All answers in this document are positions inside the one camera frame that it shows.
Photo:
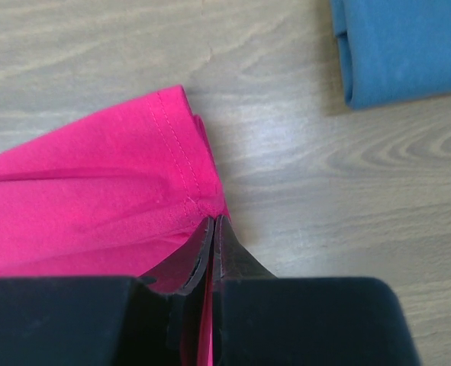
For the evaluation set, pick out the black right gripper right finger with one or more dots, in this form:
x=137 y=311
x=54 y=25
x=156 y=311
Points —
x=231 y=260

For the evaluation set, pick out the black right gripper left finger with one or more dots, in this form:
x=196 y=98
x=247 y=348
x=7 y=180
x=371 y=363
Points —
x=180 y=272

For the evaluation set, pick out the pink t shirt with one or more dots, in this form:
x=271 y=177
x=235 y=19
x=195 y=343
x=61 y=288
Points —
x=85 y=211

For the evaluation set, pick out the folded teal t shirt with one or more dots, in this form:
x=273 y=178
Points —
x=392 y=51

